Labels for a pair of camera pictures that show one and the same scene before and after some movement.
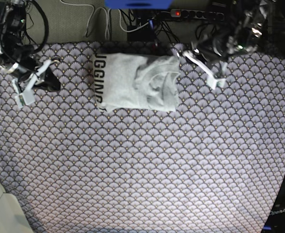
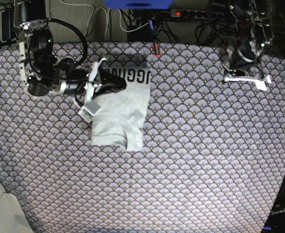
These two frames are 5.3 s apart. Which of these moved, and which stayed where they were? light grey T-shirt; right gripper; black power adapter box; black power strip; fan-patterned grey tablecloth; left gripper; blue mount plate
Moved: light grey T-shirt; left gripper; right gripper
Stayed: black power strip; blue mount plate; black power adapter box; fan-patterned grey tablecloth
